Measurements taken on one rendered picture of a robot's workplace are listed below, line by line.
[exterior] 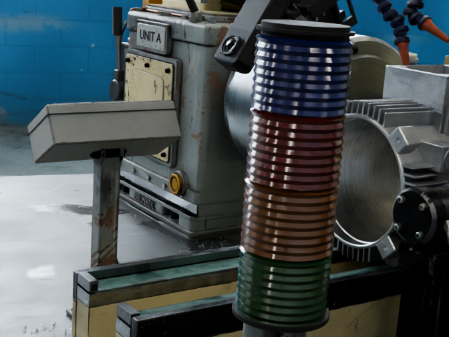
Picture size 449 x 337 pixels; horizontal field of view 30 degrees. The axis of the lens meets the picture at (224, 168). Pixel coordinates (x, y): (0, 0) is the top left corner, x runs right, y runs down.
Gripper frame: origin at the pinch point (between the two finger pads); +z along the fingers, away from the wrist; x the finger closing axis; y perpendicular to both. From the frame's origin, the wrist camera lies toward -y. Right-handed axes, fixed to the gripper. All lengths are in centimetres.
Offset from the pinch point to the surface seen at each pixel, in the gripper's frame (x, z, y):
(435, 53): 446, 297, 426
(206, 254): 0.1, 6.6, -20.5
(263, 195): -37, -20, -29
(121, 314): -10.1, -1.0, -34.7
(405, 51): 7.0, 4.7, 21.5
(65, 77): 514, 158, 130
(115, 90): 68, 11, 2
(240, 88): 29.2, 6.1, 7.1
